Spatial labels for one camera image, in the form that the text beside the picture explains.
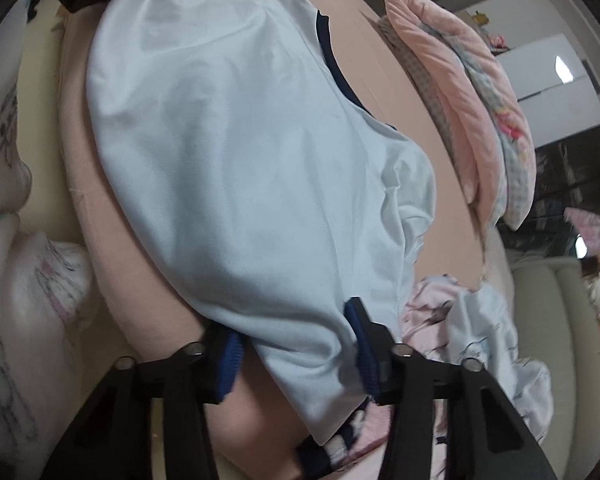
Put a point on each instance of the dark shelving unit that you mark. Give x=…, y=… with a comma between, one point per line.
x=575, y=170

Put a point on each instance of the white cabinet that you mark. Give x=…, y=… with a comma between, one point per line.
x=535, y=70

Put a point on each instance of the white printed pajama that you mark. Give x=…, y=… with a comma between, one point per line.
x=490, y=335

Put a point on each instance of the pink bed sheet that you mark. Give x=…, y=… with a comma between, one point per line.
x=105, y=240

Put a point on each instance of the printed white fleece clothing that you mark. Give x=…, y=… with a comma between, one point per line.
x=20, y=285

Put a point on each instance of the pink plush toy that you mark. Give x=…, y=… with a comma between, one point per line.
x=595, y=225

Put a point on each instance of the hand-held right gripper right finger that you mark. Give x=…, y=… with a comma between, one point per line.
x=367, y=360

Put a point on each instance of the beige blanket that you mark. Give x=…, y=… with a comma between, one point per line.
x=495, y=255

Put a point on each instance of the pink quilt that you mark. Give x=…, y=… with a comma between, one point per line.
x=445, y=85

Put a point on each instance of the white T-shirt navy trim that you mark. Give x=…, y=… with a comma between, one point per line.
x=230, y=160

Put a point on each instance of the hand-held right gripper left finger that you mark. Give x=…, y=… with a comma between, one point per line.
x=230, y=370

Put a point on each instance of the grey-green padded sofa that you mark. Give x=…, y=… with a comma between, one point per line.
x=565, y=335

